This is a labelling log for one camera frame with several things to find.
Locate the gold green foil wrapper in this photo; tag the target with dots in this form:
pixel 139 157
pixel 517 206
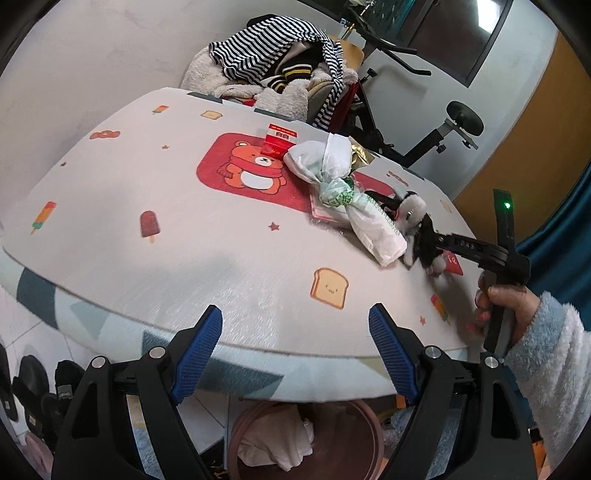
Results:
pixel 361 157

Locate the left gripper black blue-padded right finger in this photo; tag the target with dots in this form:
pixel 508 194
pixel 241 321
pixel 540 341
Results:
pixel 492 440

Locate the black slipper middle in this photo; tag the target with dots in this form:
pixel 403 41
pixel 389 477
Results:
pixel 30 386

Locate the striped black white garment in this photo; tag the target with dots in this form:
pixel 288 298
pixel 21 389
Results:
pixel 248 55

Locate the black slipper left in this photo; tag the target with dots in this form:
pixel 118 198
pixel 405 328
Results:
pixel 6 392

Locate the brown round trash bin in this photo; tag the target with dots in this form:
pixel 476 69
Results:
pixel 348 443

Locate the black slipper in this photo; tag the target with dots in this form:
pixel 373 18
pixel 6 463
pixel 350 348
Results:
pixel 54 406
pixel 6 392
pixel 30 386

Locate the teal curtain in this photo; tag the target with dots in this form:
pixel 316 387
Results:
pixel 560 250

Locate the cream fleece clothing pile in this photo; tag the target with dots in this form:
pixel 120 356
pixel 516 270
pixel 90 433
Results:
pixel 301 99

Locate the pink cartoon table mat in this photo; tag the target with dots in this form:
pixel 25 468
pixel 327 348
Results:
pixel 208 230

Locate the geometric pattern folding table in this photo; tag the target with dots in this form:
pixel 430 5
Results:
pixel 208 368

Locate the black white plush toy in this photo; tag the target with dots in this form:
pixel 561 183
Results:
pixel 407 212

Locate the black slipper right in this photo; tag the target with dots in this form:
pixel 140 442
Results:
pixel 54 406

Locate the dark window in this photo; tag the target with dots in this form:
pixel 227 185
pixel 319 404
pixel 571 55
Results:
pixel 455 36

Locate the pink knit cloth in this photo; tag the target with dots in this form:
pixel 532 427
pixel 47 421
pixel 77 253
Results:
pixel 278 438

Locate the red small carton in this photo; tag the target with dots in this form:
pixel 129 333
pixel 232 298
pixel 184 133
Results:
pixel 278 141

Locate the light blue fleece sleeve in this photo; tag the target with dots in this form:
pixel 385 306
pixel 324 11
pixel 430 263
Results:
pixel 551 364

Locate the person right hand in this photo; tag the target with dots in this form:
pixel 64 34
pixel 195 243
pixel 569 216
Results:
pixel 523 302

